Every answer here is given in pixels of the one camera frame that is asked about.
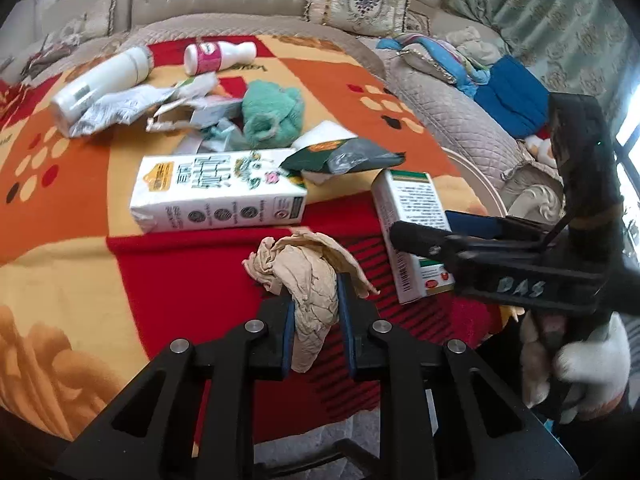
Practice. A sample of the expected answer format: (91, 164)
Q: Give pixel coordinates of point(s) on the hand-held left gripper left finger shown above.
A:
(287, 335)

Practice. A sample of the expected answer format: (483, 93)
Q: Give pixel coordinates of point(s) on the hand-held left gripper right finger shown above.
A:
(346, 330)

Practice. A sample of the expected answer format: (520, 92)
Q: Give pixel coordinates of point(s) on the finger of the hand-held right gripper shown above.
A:
(425, 240)
(475, 222)

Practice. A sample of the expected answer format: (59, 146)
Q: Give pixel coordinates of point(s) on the small white green carton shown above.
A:
(415, 195)

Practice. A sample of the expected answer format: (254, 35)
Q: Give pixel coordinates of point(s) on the beige cloth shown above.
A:
(310, 280)

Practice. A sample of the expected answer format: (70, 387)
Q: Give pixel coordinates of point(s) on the person's right hand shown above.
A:
(595, 365)

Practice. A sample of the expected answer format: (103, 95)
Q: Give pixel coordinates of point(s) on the window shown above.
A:
(631, 190)

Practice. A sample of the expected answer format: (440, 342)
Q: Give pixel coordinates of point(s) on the plush toy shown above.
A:
(537, 147)

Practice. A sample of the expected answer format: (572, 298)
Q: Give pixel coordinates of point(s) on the dark green snack packet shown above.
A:
(340, 157)

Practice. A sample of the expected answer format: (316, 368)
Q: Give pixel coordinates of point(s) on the blue cloth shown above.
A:
(515, 95)

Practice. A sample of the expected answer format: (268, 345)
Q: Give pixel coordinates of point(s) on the colourful striped cloth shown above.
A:
(470, 72)

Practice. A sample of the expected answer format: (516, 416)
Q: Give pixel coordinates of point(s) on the large white milk carton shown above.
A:
(210, 195)

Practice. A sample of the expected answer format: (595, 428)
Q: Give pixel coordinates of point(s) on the small quilted fringed pillow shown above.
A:
(425, 60)

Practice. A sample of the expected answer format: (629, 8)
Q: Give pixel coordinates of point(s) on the white crumpled cloth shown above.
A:
(475, 45)

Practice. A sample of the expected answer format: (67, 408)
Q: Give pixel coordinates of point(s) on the pale green patterned curtain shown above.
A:
(550, 15)

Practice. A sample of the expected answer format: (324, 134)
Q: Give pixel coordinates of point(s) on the teal fluffy cloth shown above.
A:
(272, 110)

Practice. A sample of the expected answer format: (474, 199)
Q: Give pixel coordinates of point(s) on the pale green crumpled wrapper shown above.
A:
(220, 135)

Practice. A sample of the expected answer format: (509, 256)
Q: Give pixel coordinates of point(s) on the red orange printed blanket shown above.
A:
(65, 185)

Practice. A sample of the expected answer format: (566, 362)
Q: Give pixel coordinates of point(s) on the small white pink-label bottle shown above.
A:
(210, 57)

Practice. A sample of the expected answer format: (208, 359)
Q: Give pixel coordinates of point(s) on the crumpled silver wrapper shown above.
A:
(120, 107)

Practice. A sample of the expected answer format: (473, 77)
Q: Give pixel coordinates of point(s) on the white thermos bottle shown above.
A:
(100, 82)

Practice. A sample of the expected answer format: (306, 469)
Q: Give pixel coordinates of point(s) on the pile of dark clothes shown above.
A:
(45, 55)

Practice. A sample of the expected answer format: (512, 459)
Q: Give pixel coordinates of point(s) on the beige patterned cushion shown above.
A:
(80, 20)

